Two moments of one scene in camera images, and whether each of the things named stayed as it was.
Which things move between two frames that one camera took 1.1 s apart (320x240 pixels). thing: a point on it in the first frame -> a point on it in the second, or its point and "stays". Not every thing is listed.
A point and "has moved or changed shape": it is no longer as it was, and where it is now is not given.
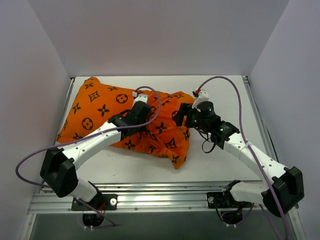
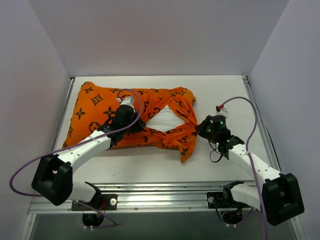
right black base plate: [224, 200] stays
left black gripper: [144, 110] -> [138, 122]
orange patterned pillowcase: [96, 101] has moved or changed shape
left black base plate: [101, 202] stays
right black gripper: [182, 116] -> [202, 127]
